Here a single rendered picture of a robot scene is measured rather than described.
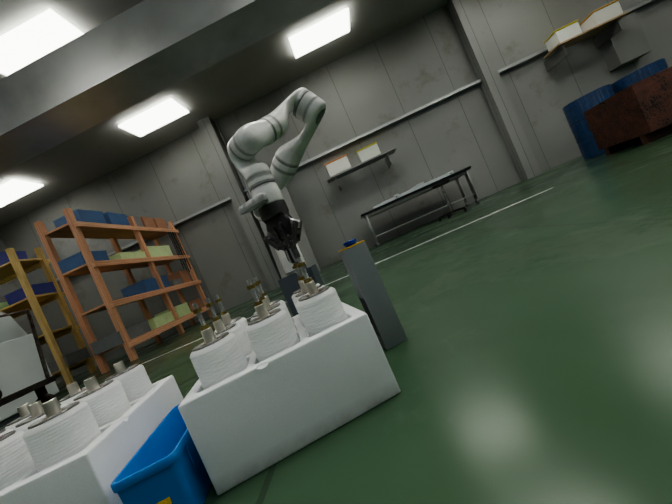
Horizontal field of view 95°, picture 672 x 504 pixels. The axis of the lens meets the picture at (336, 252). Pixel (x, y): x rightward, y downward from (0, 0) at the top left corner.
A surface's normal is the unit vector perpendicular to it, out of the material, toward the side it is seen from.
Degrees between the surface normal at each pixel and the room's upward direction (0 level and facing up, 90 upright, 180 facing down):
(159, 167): 90
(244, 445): 90
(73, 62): 90
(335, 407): 90
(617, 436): 0
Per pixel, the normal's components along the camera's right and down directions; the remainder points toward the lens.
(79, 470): 0.15, -0.05
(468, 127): -0.07, 0.05
